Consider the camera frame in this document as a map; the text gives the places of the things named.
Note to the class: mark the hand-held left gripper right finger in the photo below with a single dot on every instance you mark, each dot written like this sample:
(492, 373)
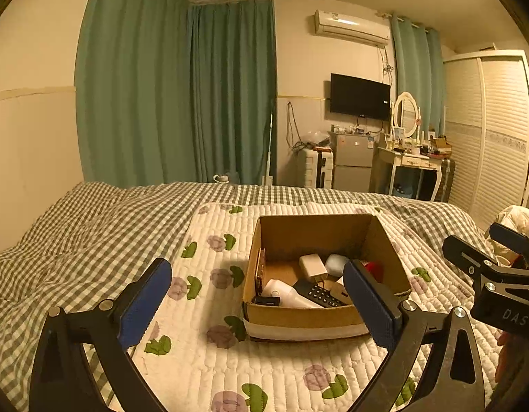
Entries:
(369, 304)

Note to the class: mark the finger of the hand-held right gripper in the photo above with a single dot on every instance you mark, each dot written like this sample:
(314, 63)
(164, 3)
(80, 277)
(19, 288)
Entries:
(511, 238)
(466, 255)

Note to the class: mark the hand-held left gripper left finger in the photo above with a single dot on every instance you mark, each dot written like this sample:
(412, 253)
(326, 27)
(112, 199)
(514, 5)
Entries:
(142, 304)

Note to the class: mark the red capped bottle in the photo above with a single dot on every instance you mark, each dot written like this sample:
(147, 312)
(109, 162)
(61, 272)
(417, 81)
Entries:
(374, 270)

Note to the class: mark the black remote control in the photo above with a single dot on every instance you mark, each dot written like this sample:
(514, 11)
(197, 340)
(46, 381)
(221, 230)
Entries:
(320, 295)

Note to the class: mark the white oval mouse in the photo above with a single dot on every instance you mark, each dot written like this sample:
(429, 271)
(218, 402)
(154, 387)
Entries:
(336, 264)

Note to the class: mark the cardboard box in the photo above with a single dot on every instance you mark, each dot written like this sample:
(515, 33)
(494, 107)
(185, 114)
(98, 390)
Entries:
(307, 317)

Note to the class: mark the white charger plug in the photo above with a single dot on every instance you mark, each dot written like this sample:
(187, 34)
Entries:
(312, 267)

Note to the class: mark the white cylindrical bottle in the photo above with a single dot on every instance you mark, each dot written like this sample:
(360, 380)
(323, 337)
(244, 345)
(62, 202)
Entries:
(286, 295)

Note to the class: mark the black rectangular power bank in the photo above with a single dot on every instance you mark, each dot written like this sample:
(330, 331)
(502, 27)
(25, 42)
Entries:
(266, 301)

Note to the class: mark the red cased phone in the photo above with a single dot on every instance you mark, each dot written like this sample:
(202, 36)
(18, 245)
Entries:
(260, 272)

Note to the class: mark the person's right hand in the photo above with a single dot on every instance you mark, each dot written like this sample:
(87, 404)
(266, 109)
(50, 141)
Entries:
(503, 358)

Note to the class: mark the cream padded jacket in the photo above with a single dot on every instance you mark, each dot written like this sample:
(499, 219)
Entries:
(515, 219)

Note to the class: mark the silver suitcase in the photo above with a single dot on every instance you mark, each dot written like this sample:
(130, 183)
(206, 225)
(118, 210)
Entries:
(448, 178)

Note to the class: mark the floral quilted mat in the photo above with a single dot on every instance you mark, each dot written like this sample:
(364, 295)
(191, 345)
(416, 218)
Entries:
(213, 352)

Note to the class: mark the grey checked blanket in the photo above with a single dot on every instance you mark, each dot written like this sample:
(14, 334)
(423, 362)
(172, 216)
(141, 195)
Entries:
(75, 240)

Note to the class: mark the white louvred wardrobe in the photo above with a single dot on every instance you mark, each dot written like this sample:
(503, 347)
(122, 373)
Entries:
(487, 137)

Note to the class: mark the white dressing table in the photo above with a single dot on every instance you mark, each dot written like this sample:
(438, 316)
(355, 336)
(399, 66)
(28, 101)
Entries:
(408, 162)

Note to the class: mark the small grey fridge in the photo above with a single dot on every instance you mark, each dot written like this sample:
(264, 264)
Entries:
(352, 163)

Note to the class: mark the white suitcase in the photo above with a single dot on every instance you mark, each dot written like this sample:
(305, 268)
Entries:
(314, 167)

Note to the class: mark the white oval mirror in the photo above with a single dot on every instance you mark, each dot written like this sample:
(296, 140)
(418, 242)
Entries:
(406, 113)

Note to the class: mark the white mop pole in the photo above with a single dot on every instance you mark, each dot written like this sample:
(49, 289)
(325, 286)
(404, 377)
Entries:
(269, 146)

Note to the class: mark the narrow green curtain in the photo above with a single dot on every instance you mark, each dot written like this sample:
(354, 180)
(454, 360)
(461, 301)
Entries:
(417, 73)

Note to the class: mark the large green curtain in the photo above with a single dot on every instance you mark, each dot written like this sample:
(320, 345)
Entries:
(131, 86)

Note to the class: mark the white air conditioner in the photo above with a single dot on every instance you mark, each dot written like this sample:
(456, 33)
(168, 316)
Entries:
(352, 28)

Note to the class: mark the black wall television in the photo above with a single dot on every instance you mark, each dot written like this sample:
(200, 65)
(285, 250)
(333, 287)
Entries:
(360, 96)

